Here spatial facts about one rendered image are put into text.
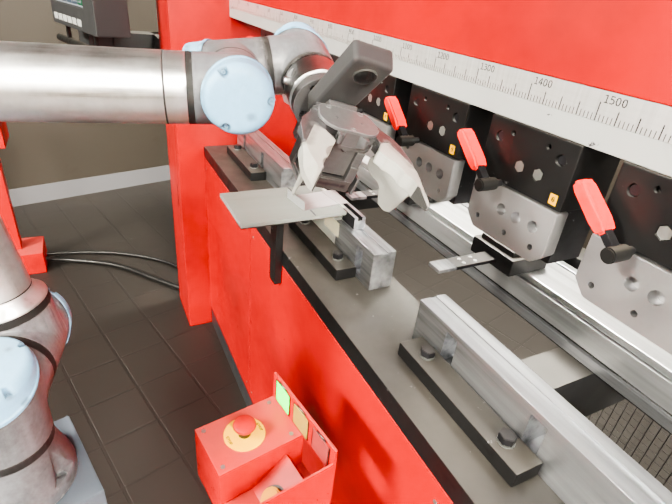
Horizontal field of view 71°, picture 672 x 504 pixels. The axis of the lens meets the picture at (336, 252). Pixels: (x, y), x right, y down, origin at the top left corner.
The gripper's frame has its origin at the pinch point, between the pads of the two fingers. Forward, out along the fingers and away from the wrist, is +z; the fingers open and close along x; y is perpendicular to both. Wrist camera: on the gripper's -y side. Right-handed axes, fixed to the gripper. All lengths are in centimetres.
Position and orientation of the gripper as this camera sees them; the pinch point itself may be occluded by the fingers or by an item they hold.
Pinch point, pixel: (376, 191)
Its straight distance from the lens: 45.1
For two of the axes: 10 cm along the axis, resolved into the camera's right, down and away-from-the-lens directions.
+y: -4.0, 6.8, 6.2
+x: -8.8, -1.0, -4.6
